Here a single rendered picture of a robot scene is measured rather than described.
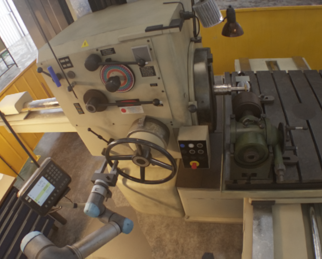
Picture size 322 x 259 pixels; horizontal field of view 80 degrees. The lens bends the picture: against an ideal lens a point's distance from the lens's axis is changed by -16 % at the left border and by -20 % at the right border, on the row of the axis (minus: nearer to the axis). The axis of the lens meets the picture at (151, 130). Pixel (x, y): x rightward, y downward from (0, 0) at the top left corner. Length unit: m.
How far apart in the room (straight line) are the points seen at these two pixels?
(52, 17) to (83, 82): 0.91
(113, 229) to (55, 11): 1.62
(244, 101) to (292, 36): 2.43
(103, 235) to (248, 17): 3.18
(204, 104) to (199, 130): 0.16
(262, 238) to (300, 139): 0.69
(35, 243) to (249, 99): 1.33
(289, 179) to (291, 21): 2.62
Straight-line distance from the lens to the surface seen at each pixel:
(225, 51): 3.63
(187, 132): 1.17
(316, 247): 1.63
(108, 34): 1.06
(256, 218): 1.57
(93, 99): 1.20
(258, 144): 1.17
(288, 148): 1.44
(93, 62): 1.04
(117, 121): 1.31
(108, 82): 1.03
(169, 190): 1.90
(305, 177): 1.46
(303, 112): 1.86
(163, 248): 2.31
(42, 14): 2.03
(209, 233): 2.29
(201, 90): 1.24
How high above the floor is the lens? 2.16
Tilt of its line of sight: 42 degrees down
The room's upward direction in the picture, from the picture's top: 20 degrees counter-clockwise
